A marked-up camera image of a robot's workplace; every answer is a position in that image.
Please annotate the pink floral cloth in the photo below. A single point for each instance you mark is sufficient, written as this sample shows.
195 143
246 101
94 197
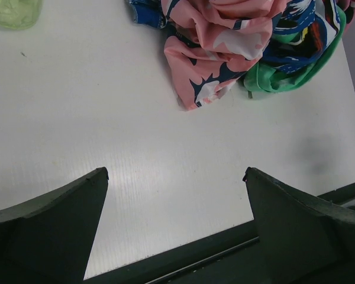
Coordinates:
211 44

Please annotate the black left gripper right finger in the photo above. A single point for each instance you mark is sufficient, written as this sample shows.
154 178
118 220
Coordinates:
305 239

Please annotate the blue patterned cloth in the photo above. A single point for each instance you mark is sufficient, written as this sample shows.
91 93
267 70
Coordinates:
227 40

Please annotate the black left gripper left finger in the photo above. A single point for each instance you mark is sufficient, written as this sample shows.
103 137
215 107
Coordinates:
48 239

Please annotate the light green translucent cloth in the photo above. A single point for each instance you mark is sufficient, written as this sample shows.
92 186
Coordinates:
19 14

